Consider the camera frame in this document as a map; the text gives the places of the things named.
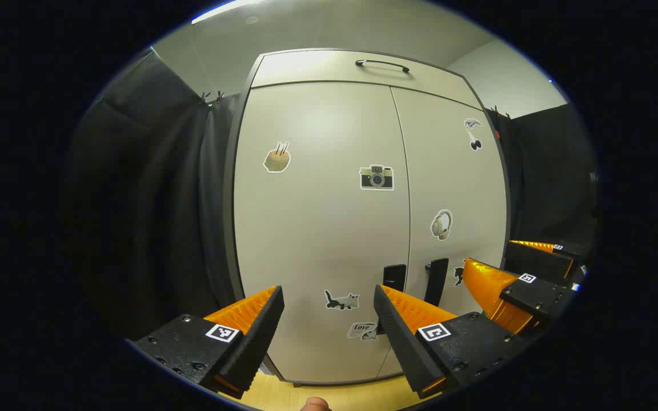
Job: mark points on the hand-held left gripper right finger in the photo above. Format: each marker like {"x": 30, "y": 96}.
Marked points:
{"x": 400, "y": 337}

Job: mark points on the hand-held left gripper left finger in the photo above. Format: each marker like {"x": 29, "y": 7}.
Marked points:
{"x": 257, "y": 339}

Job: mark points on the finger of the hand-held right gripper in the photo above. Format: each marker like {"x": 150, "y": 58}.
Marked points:
{"x": 540, "y": 261}
{"x": 534, "y": 297}

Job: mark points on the grey cabinet door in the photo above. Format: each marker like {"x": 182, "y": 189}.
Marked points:
{"x": 317, "y": 240}
{"x": 454, "y": 182}

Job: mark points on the grey shoe cabinet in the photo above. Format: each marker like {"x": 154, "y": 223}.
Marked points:
{"x": 229, "y": 200}

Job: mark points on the grey cabinet drawer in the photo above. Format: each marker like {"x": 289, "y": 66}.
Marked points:
{"x": 317, "y": 67}

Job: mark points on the black cloth clip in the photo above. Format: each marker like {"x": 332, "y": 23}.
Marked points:
{"x": 213, "y": 98}
{"x": 499, "y": 112}

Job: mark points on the round ceiling fixture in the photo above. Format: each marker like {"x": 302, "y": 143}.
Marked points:
{"x": 252, "y": 20}

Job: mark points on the ceiling light strip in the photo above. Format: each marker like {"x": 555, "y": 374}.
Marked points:
{"x": 226, "y": 8}

